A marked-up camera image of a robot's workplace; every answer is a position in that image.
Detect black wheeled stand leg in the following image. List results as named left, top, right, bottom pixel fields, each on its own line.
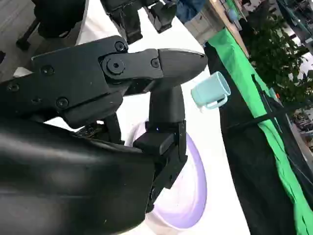
left=16, top=21, right=40, bottom=51

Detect black cloth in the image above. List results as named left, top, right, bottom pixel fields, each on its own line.
left=204, top=45, right=313, bottom=235

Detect black strap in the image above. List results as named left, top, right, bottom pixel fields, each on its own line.
left=224, top=73, right=293, bottom=131

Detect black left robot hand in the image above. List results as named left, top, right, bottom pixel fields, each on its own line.
left=100, top=0, right=178, bottom=45

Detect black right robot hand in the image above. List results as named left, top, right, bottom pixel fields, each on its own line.
left=0, top=35, right=209, bottom=235

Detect green cloth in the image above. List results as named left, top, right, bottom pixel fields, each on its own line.
left=205, top=26, right=313, bottom=235

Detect lilac plate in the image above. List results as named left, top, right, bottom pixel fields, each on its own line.
left=124, top=121, right=208, bottom=231

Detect pale green mug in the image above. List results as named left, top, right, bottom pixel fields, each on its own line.
left=190, top=71, right=231, bottom=114

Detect wooden desk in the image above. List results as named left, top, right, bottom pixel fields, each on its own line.
left=207, top=0, right=250, bottom=58

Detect person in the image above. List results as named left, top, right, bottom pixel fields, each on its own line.
left=176, top=0, right=209, bottom=24

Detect green leafy plants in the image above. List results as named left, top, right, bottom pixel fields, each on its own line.
left=241, top=13, right=313, bottom=105

